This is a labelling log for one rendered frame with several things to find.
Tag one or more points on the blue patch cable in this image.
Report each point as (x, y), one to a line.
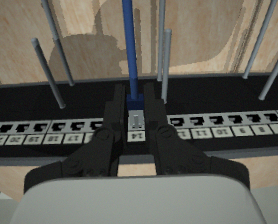
(130, 47)

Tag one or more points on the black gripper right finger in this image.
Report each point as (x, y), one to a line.
(172, 154)

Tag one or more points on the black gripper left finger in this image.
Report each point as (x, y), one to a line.
(100, 156)

